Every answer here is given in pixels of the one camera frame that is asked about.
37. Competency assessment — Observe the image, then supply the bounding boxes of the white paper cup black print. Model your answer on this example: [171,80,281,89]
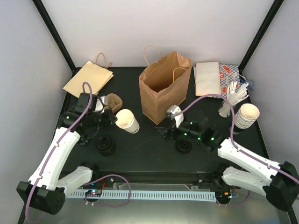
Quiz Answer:
[115,109,140,134]

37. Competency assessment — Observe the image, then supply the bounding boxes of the brown kraft paper bag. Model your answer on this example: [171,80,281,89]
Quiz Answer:
[139,51,192,125]

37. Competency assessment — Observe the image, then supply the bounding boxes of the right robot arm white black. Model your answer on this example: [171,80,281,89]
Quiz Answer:
[155,107,299,211]

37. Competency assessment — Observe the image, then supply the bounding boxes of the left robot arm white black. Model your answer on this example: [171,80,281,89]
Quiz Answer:
[16,93,116,215]

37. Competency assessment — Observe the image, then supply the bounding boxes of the black lid stack right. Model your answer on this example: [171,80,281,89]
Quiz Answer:
[175,138,192,154]

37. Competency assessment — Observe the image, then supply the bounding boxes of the black lid stack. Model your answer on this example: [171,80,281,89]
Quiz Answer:
[96,135,116,157]
[175,138,192,154]

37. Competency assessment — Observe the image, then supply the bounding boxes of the stacked pulp cup carriers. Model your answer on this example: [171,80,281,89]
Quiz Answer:
[104,93,123,114]

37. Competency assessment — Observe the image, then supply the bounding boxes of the black lid stack left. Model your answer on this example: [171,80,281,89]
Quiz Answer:
[96,135,116,157]

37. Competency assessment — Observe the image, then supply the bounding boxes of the white paper bag brown trim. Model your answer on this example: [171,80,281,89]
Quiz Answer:
[194,62,221,96]

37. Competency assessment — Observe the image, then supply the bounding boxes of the bundle of white straws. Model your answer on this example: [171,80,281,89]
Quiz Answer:
[218,81,249,118]

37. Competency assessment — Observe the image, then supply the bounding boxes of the stack of white paper cups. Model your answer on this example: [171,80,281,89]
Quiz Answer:
[233,103,260,134]

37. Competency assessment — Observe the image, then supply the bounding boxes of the blue checkered paper bag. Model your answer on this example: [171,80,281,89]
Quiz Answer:
[219,63,254,97]

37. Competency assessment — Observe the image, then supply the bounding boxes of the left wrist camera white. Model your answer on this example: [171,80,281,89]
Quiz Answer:
[95,96,108,113]

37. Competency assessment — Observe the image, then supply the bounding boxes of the tan paper bag with handles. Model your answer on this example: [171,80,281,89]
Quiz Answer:
[63,52,114,98]

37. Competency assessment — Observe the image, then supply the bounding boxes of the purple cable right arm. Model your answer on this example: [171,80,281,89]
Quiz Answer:
[174,93,299,208]

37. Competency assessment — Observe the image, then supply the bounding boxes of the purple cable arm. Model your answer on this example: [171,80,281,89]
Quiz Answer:
[24,81,131,223]
[174,93,299,208]

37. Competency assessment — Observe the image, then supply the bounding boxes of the light blue cable duct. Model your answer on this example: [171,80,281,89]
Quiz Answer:
[67,189,216,202]

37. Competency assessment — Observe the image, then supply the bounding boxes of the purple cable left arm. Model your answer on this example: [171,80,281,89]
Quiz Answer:
[24,81,131,223]

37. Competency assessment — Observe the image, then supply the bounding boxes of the black frame post left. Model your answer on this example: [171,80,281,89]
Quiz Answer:
[32,0,77,72]

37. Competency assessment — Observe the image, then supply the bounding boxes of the black frame post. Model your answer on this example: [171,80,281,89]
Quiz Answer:
[32,0,77,72]
[238,0,284,73]

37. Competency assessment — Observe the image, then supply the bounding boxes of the black frame post right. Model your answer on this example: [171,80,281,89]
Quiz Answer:
[238,0,284,73]

